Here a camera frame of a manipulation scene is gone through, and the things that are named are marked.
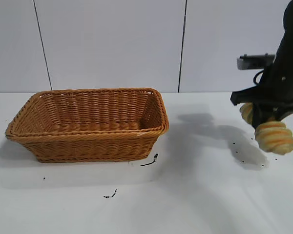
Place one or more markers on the brown woven wicker basket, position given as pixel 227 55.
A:
pixel 88 143

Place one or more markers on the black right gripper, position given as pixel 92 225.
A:
pixel 280 85

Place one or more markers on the long twisted yellow bread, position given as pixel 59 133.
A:
pixel 274 137

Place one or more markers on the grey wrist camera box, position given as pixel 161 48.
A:
pixel 254 61

